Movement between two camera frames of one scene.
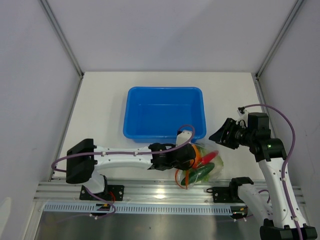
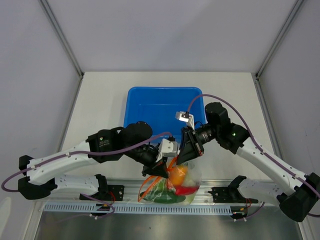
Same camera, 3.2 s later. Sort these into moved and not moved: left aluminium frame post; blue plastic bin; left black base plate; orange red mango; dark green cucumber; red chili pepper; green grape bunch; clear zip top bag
Moved: green grape bunch; orange red mango; red chili pepper; clear zip top bag; dark green cucumber
Not moved: left aluminium frame post; blue plastic bin; left black base plate
